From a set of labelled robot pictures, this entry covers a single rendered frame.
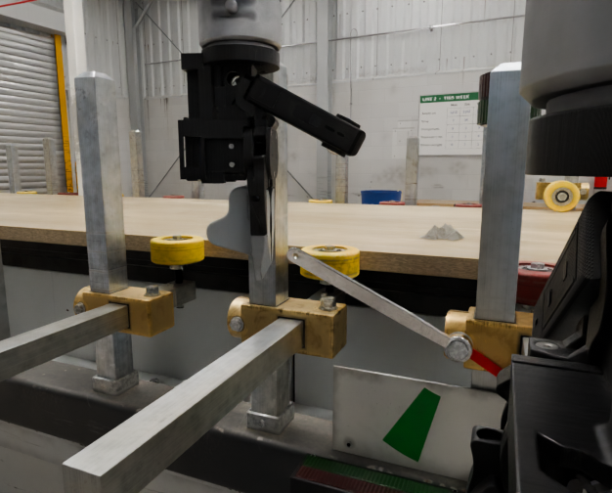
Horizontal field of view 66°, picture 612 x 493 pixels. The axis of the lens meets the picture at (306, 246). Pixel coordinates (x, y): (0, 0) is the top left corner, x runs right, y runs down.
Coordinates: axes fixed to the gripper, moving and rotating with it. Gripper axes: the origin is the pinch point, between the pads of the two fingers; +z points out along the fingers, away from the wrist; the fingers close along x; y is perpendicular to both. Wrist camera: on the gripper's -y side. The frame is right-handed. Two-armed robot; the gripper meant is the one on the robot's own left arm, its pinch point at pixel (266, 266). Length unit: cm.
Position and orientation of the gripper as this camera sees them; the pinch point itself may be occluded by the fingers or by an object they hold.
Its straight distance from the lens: 46.8
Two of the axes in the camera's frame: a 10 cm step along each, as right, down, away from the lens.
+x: -0.4, 1.7, -9.9
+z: 0.0, 9.9, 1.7
